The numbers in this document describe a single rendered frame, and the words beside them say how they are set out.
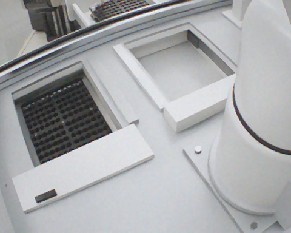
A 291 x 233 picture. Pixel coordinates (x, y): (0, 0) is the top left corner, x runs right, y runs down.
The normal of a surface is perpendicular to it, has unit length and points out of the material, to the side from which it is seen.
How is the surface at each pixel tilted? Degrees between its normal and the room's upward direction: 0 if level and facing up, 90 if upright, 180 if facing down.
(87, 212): 0
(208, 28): 0
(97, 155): 0
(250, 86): 75
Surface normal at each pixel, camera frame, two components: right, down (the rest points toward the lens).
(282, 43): -0.83, 0.12
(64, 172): -0.04, -0.63
